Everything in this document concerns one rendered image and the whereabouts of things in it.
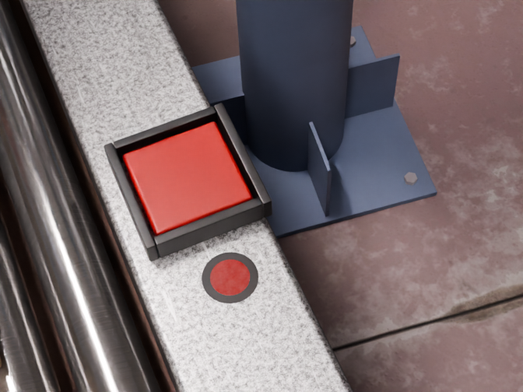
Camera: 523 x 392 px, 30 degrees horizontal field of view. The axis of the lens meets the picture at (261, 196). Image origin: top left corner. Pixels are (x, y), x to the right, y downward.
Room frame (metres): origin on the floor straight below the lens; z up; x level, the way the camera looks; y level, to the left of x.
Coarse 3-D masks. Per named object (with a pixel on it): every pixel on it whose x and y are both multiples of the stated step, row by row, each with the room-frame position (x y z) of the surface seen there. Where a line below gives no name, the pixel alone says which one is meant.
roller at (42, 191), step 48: (0, 0) 0.46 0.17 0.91; (0, 48) 0.41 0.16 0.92; (0, 96) 0.38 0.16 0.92; (0, 144) 0.34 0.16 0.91; (48, 144) 0.34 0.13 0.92; (48, 192) 0.30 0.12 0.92; (48, 240) 0.27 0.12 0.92; (96, 240) 0.27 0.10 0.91; (48, 288) 0.24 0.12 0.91; (96, 288) 0.24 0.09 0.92; (96, 336) 0.21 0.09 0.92; (96, 384) 0.18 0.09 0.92; (144, 384) 0.18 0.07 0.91
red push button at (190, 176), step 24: (168, 144) 0.33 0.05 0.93; (192, 144) 0.32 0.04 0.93; (216, 144) 0.32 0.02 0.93; (144, 168) 0.31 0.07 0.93; (168, 168) 0.31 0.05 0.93; (192, 168) 0.31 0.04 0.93; (216, 168) 0.31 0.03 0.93; (144, 192) 0.29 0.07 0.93; (168, 192) 0.29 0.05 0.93; (192, 192) 0.29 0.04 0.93; (216, 192) 0.29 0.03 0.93; (240, 192) 0.29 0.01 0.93; (168, 216) 0.28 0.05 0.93; (192, 216) 0.28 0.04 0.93
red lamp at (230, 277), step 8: (216, 264) 0.25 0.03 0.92; (224, 264) 0.25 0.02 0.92; (232, 264) 0.25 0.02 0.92; (240, 264) 0.25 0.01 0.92; (216, 272) 0.25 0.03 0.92; (224, 272) 0.25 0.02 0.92; (232, 272) 0.25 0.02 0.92; (240, 272) 0.25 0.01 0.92; (248, 272) 0.25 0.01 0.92; (216, 280) 0.24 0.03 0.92; (224, 280) 0.24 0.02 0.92; (232, 280) 0.24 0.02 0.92; (240, 280) 0.24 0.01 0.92; (248, 280) 0.24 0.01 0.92; (216, 288) 0.24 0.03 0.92; (224, 288) 0.24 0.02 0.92; (232, 288) 0.24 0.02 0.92; (240, 288) 0.24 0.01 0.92
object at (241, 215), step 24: (192, 120) 0.34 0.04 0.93; (216, 120) 0.34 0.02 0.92; (120, 144) 0.33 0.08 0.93; (144, 144) 0.33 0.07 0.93; (240, 144) 0.32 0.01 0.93; (120, 168) 0.31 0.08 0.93; (240, 168) 0.31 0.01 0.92; (264, 192) 0.29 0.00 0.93; (216, 216) 0.27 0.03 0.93; (240, 216) 0.27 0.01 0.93; (264, 216) 0.28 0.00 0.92; (144, 240) 0.26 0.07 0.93; (168, 240) 0.26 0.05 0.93; (192, 240) 0.26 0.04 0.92
